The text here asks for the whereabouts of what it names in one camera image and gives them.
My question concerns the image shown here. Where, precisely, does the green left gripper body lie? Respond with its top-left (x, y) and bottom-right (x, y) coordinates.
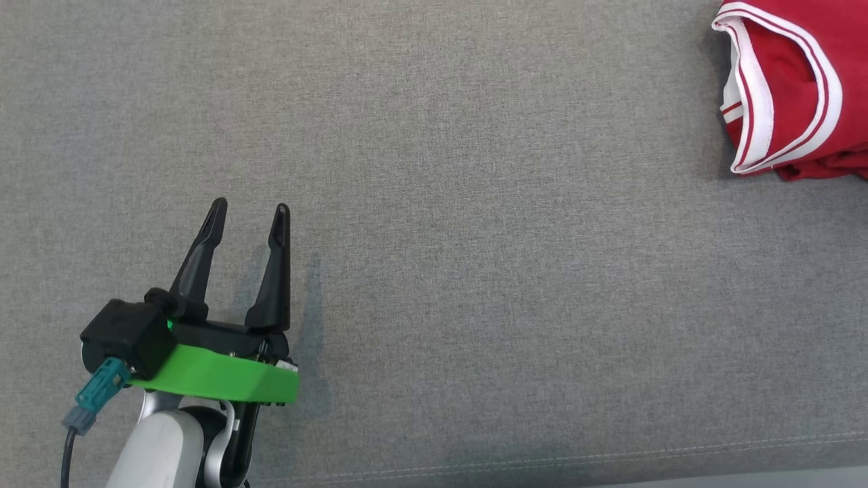
top-left (127, 319), bottom-right (301, 406)

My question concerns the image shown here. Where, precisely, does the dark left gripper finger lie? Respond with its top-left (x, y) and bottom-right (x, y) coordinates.
top-left (167, 197), bottom-right (229, 323)
top-left (244, 203), bottom-right (292, 333)

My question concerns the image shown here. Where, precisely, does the red shirt with white sleeves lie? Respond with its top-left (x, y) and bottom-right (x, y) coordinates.
top-left (710, 0), bottom-right (868, 182)

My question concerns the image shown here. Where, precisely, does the left teal plug camera cable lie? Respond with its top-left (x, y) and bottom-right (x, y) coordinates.
top-left (59, 357), bottom-right (132, 488)

